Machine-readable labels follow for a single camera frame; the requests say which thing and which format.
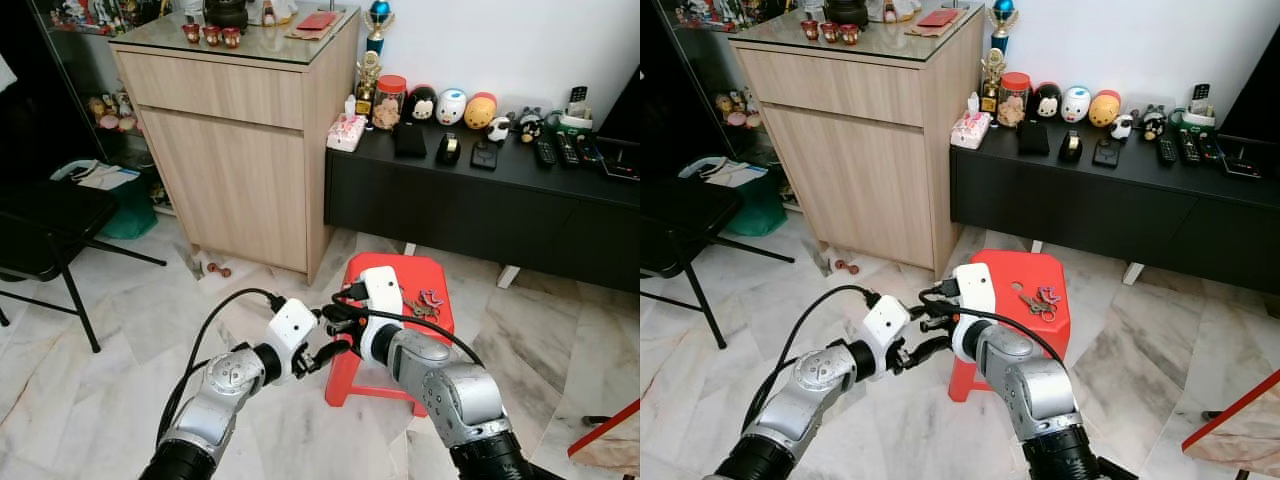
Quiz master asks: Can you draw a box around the glass display cabinet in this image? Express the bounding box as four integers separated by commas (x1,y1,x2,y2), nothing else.
660,0,791,206
30,0,171,211

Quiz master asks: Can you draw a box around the black fabric pouch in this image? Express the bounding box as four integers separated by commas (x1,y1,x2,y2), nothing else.
1017,120,1051,157
393,122,428,159

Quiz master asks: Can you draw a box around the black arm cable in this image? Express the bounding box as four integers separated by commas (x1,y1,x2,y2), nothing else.
158,287,288,443
348,305,487,367
950,305,1067,366
742,284,881,436

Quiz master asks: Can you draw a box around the black folding chair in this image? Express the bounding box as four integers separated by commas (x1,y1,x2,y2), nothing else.
640,180,796,351
0,180,168,353

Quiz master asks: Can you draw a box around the green bag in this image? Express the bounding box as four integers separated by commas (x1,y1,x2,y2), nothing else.
725,170,791,238
100,175,159,241

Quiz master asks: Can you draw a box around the trophy with blue globe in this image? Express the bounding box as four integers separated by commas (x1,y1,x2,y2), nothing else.
988,0,1017,53
365,0,393,56

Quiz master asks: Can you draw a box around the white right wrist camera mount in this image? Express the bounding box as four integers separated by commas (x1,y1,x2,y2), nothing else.
952,262,998,363
358,265,405,363

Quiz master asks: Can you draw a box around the red edged table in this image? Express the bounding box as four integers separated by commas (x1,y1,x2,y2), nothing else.
568,400,641,476
1180,368,1280,476

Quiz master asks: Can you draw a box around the black television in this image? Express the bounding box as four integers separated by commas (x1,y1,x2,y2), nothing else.
600,70,641,146
1220,50,1280,146

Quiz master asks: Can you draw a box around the white floral tissue box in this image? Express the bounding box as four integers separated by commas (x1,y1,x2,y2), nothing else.
950,110,993,151
327,113,368,153

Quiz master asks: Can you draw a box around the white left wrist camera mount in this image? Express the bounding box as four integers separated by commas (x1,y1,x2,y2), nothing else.
862,295,911,381
268,298,319,381

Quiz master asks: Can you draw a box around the black round pot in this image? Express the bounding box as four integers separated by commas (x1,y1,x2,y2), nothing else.
205,0,249,31
823,0,871,29

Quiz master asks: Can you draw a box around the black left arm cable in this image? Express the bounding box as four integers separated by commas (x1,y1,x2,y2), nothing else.
158,287,288,443
742,284,881,436

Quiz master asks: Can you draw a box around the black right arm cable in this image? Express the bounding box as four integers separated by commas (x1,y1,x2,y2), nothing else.
950,305,1067,366
348,305,487,367

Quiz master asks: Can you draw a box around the red plastic stool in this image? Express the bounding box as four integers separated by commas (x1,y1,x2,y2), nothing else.
948,250,1071,403
325,252,456,416

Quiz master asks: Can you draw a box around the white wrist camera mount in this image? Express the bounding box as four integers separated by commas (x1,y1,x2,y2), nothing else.
268,298,319,381
862,295,911,381
358,265,405,363
952,262,998,363

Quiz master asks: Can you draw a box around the key bunch with purple charm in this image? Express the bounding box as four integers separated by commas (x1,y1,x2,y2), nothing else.
403,288,444,323
1018,286,1063,323

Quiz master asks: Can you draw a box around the light wooden cabinet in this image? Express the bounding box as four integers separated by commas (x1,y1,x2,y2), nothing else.
108,10,361,283
728,10,986,279

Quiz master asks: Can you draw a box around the gold trophy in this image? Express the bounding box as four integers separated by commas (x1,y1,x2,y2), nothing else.
980,48,1006,114
357,50,383,116

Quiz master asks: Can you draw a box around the dark grey low console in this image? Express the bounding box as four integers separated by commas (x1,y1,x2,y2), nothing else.
325,120,641,293
950,120,1280,296

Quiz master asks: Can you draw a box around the white holder with handset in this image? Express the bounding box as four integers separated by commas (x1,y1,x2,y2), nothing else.
1180,83,1219,129
560,85,596,131

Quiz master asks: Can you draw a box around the glass jar with red lid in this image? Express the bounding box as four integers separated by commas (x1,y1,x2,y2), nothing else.
997,72,1032,128
372,75,408,131

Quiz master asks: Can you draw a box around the black round mouse plush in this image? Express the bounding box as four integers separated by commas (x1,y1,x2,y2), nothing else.
405,85,438,124
1030,82,1063,123

